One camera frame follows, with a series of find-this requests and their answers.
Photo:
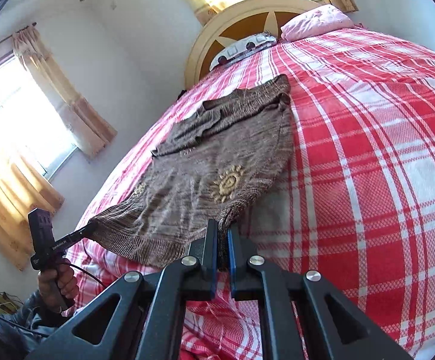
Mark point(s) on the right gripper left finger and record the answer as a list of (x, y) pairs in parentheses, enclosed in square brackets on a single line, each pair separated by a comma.
[(139, 316)]

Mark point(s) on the person's left hand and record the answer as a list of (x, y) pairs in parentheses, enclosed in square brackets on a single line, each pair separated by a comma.
[(58, 282)]

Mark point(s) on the red white plaid bedsheet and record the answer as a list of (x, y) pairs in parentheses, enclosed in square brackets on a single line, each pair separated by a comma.
[(356, 201)]

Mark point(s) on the yellow side window curtain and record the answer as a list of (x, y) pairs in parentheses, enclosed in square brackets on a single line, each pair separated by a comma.
[(22, 187)]

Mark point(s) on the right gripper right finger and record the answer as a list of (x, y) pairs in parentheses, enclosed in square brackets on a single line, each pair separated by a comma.
[(303, 316)]

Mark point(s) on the side window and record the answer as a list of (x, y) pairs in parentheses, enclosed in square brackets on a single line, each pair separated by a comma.
[(29, 124)]

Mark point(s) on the pink pillow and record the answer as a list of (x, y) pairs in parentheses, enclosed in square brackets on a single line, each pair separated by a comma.
[(315, 22)]

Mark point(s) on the grey jacket sleeve forearm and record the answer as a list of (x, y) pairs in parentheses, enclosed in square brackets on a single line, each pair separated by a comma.
[(22, 332)]

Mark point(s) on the white patterned pillow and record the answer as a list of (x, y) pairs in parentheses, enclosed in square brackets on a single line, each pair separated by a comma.
[(239, 50)]

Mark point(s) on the dark item beside headboard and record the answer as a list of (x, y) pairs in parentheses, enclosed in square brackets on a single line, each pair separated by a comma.
[(181, 94)]

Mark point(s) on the cream wooden headboard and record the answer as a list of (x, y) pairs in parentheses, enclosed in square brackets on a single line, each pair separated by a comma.
[(237, 22)]

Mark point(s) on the brown knitted sweater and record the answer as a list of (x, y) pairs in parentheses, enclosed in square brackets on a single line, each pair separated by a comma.
[(213, 165)]

